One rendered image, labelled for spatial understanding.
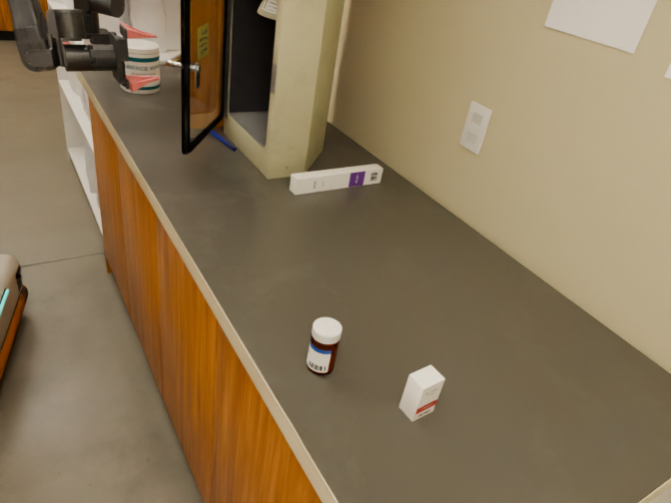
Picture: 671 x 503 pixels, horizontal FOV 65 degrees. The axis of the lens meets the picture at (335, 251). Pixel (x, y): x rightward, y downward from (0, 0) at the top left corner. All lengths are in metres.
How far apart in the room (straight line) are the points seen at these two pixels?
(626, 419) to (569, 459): 0.16
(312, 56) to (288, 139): 0.21
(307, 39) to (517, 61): 0.48
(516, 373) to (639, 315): 0.33
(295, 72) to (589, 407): 0.95
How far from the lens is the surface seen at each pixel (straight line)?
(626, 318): 1.22
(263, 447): 1.04
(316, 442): 0.78
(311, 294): 1.01
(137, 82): 1.38
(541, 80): 1.27
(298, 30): 1.31
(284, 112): 1.35
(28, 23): 1.37
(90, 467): 1.93
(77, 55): 1.35
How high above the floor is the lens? 1.56
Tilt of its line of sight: 33 degrees down
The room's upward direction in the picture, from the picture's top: 10 degrees clockwise
